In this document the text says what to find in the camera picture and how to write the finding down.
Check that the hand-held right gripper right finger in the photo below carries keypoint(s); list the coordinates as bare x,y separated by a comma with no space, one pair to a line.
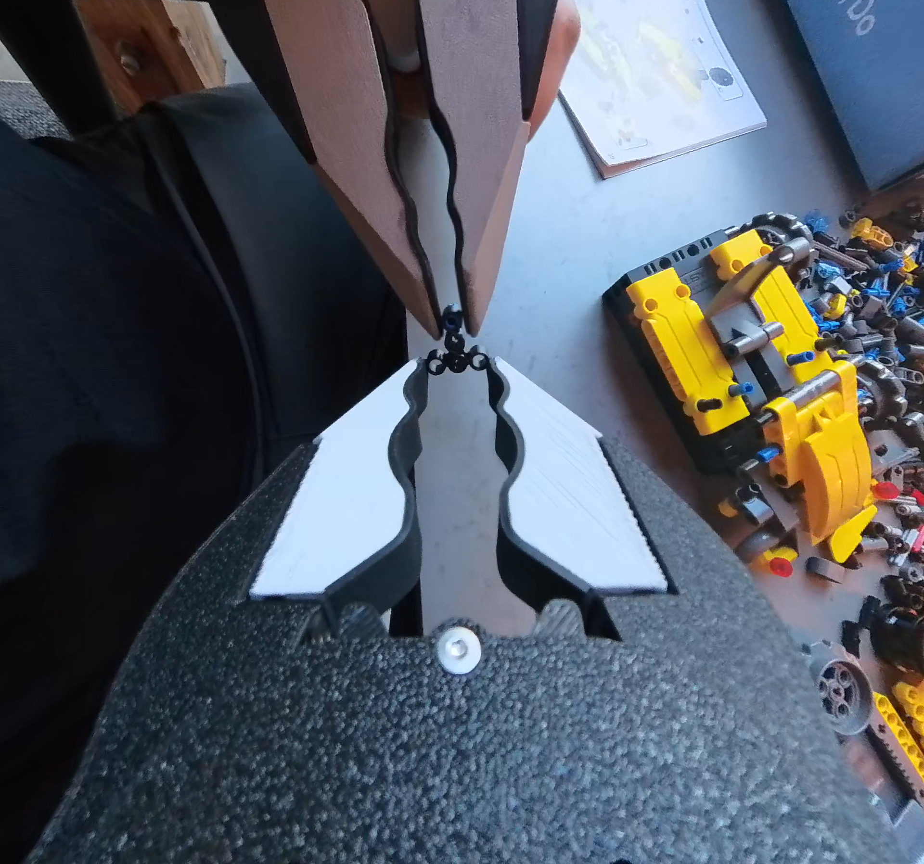
577,510

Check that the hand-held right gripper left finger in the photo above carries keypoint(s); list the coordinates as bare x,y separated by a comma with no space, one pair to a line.
339,510

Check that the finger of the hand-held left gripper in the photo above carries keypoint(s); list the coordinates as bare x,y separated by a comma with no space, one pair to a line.
339,121
483,85

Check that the black connector cluster blue pin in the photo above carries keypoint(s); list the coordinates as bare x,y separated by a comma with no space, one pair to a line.
456,362

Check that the grey desk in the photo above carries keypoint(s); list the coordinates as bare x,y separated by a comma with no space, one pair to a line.
563,265

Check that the person's left hand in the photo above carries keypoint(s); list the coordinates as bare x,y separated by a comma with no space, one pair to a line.
563,48

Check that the wooden beam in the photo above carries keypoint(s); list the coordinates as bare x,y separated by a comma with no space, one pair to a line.
180,48

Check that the open instruction booklet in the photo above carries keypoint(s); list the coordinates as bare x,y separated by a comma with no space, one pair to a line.
650,48

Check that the yellow toy vehicle model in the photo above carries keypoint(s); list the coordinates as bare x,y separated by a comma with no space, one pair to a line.
671,344

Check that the small grey curved brick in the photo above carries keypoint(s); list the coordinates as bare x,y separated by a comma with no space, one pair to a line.
823,569

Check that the yellow curved panel brick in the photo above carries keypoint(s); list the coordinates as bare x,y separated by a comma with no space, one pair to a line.
855,536

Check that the grey sprocket wheel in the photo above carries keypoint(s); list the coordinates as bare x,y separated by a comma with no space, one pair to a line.
841,687

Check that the black sprocket wheel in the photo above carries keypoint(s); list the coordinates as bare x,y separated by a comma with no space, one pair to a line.
783,225
881,388

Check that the black toy tyre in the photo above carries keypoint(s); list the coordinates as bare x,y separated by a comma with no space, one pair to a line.
899,637

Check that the blue cardboard box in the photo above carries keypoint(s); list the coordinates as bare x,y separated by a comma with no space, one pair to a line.
852,48

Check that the pile of loose building bricks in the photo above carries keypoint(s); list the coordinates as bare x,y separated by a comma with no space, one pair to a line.
888,301

